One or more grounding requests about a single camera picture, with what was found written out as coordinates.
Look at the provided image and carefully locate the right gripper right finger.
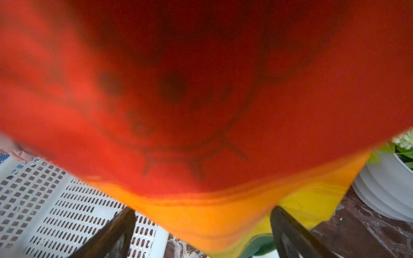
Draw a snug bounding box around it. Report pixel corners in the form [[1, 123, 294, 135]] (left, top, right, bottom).
[[270, 206, 337, 258]]

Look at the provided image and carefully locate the pink jacket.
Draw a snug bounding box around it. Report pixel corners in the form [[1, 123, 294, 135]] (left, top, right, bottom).
[[1, 133, 37, 163]]

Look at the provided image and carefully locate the white perforated laundry basket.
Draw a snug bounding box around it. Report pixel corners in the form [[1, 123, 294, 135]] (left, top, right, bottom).
[[0, 154, 170, 258]]

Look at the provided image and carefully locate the potted artificial flower plant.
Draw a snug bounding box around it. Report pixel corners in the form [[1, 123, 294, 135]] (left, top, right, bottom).
[[352, 129, 413, 223]]

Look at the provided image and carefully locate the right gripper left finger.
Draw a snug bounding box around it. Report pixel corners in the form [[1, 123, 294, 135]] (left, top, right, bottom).
[[70, 207, 136, 258]]

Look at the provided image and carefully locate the rainbow striped jacket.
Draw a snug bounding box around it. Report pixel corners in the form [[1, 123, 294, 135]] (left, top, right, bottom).
[[1, 1, 413, 258]]

